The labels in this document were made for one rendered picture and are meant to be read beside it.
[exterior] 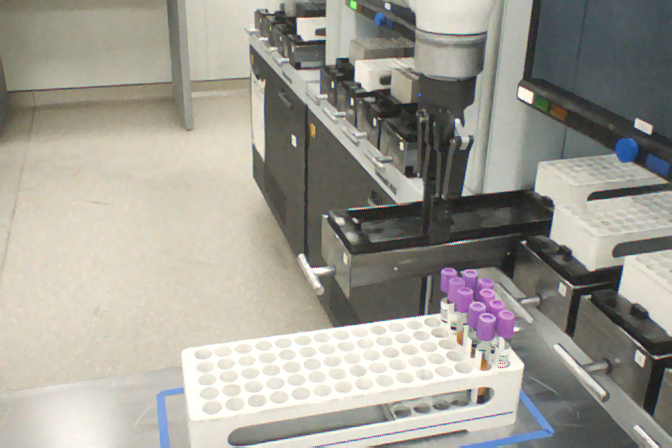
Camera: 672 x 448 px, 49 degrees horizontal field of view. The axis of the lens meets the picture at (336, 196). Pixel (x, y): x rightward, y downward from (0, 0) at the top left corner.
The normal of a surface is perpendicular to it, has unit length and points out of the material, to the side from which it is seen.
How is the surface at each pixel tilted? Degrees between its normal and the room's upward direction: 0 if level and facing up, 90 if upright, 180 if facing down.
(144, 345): 0
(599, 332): 90
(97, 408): 0
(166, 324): 0
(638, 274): 90
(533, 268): 90
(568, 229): 90
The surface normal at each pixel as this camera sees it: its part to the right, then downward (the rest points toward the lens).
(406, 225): 0.02, -0.91
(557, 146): 0.30, 0.40
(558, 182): -0.95, 0.11
